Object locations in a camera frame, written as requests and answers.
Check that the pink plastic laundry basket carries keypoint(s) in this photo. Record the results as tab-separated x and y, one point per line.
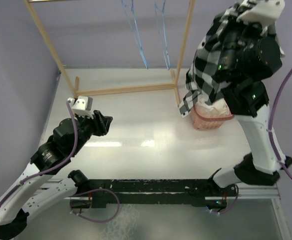
207	123

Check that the black white checkered shirt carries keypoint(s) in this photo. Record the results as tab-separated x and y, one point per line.
199	78

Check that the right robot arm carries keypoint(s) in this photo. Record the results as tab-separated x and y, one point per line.
247	58

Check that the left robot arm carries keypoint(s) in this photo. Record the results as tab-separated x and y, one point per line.
20	204

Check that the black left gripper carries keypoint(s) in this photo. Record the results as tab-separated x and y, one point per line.
100	124

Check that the wooden clothes rack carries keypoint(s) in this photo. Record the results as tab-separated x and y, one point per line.
94	48

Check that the light blue wire hanger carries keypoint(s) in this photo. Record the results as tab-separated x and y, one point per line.
161	28

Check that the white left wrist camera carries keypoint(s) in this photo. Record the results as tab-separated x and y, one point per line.
81	106

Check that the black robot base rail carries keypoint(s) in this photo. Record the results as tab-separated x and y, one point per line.
194	192

